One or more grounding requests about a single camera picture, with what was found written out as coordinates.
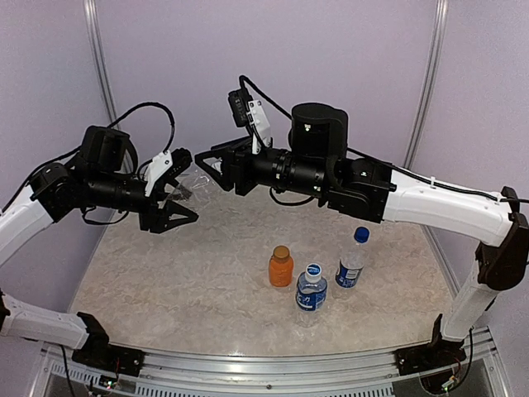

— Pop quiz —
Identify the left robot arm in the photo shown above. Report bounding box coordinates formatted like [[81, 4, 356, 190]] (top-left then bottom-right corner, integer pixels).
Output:
[[1, 126, 198, 368]]

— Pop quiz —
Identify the right aluminium corner post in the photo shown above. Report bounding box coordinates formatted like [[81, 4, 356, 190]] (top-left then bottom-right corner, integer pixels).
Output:
[[403, 0, 450, 169]]

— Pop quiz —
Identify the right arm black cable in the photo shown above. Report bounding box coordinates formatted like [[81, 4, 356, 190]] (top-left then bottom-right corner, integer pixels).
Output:
[[238, 74, 294, 121]]

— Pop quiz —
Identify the left aluminium corner post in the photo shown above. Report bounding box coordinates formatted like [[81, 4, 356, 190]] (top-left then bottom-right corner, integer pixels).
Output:
[[83, 0, 117, 122]]

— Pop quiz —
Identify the front aluminium frame rail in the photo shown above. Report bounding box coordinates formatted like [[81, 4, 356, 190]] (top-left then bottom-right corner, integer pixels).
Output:
[[39, 326, 508, 397]]

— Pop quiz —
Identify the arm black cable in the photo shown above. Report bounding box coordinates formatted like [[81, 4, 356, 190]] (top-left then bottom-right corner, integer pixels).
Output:
[[109, 102, 176, 152], [238, 74, 294, 121]]

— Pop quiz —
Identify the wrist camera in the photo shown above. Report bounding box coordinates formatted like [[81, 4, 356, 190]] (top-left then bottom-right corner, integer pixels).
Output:
[[145, 150, 172, 196], [226, 87, 274, 155]]

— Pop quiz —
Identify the aluminium corner post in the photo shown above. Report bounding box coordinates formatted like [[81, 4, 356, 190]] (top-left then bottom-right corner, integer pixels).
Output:
[[83, 0, 117, 122], [403, 0, 450, 169]]

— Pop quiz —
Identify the Pepsi water bottle blue cap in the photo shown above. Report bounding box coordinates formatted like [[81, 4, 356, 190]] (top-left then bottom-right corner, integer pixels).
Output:
[[335, 227, 370, 289]]

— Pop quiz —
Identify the orange juice bottle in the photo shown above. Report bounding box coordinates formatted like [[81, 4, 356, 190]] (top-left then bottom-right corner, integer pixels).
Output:
[[269, 246, 293, 288]]

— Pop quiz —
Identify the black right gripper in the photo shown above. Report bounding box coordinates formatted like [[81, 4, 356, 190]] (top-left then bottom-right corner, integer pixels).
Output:
[[193, 132, 330, 198]]

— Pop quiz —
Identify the clear plastic bottle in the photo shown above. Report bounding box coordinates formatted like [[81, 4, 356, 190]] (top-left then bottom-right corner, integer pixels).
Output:
[[166, 170, 219, 212]]

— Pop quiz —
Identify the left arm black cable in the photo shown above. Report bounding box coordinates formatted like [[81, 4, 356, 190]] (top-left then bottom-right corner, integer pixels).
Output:
[[109, 102, 176, 152]]

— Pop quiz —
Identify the blue label water bottle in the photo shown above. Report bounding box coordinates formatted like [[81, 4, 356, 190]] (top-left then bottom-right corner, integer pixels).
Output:
[[295, 263, 328, 328]]

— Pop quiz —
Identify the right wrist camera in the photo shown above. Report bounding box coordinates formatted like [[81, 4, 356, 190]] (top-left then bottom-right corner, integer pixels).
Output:
[[226, 87, 274, 155]]

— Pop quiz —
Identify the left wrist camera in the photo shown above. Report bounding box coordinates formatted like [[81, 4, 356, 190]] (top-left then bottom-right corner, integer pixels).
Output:
[[145, 150, 172, 196]]

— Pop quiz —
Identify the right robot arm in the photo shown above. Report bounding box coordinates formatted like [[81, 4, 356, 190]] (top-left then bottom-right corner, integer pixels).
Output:
[[195, 103, 528, 367]]

